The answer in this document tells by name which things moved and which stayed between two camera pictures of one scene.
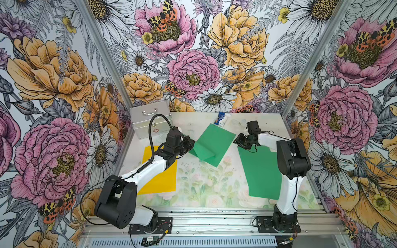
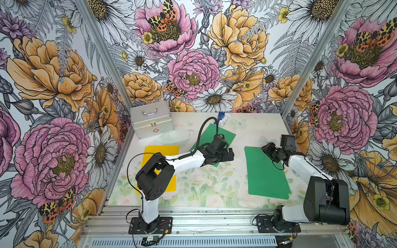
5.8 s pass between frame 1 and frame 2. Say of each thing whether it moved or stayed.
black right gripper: moved
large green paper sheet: stayed
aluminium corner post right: stayed
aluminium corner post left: stayed
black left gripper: moved
